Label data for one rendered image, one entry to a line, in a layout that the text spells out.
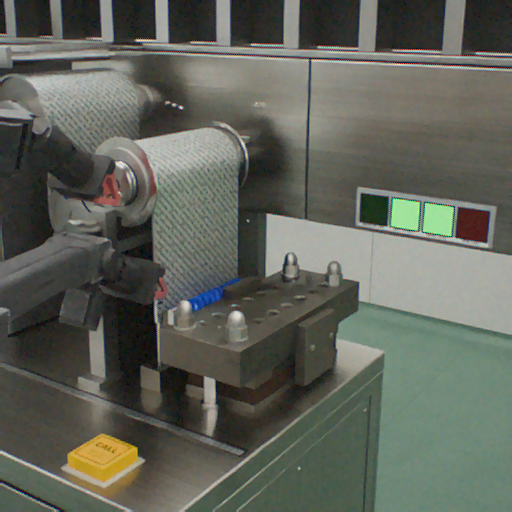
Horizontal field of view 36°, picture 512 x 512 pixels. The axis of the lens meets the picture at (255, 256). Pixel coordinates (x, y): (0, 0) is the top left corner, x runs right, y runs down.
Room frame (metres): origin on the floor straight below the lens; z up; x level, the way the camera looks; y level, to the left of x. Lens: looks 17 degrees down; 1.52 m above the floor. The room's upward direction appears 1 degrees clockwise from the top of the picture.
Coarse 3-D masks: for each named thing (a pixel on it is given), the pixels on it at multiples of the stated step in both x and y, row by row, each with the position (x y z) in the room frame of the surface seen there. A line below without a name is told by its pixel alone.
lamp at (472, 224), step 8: (464, 216) 1.28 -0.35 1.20; (472, 216) 1.27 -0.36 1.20; (480, 216) 1.27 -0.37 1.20; (488, 216) 1.26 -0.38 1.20; (464, 224) 1.28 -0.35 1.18; (472, 224) 1.27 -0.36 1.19; (480, 224) 1.27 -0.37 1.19; (464, 232) 1.28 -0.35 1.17; (472, 232) 1.27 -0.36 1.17; (480, 232) 1.27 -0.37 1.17; (480, 240) 1.26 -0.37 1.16
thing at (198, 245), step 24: (168, 216) 1.27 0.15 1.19; (192, 216) 1.32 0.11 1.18; (216, 216) 1.38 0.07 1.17; (168, 240) 1.27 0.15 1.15; (192, 240) 1.32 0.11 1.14; (216, 240) 1.38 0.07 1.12; (168, 264) 1.27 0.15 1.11; (192, 264) 1.32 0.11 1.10; (216, 264) 1.38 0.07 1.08; (168, 288) 1.26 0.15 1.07; (192, 288) 1.32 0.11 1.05
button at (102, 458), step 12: (96, 444) 1.00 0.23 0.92; (108, 444) 1.00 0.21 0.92; (120, 444) 1.00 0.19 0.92; (72, 456) 0.97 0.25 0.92; (84, 456) 0.97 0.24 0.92; (96, 456) 0.97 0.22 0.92; (108, 456) 0.97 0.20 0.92; (120, 456) 0.97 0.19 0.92; (132, 456) 0.99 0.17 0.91; (72, 468) 0.97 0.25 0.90; (84, 468) 0.96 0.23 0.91; (96, 468) 0.95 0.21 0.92; (108, 468) 0.95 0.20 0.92; (120, 468) 0.97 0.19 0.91
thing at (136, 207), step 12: (120, 156) 1.26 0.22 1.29; (132, 156) 1.25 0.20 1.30; (132, 168) 1.25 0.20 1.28; (144, 168) 1.24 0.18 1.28; (144, 180) 1.24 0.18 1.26; (144, 192) 1.24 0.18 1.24; (132, 204) 1.25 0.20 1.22; (144, 204) 1.24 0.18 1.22; (120, 216) 1.27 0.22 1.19; (132, 216) 1.25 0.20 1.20
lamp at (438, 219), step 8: (432, 208) 1.31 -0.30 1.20; (440, 208) 1.30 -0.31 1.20; (448, 208) 1.30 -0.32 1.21; (424, 216) 1.32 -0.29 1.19; (432, 216) 1.31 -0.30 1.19; (440, 216) 1.30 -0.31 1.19; (448, 216) 1.30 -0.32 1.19; (424, 224) 1.32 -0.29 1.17; (432, 224) 1.31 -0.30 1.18; (440, 224) 1.30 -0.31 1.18; (448, 224) 1.30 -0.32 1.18; (432, 232) 1.31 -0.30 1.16; (440, 232) 1.30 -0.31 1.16; (448, 232) 1.30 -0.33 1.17
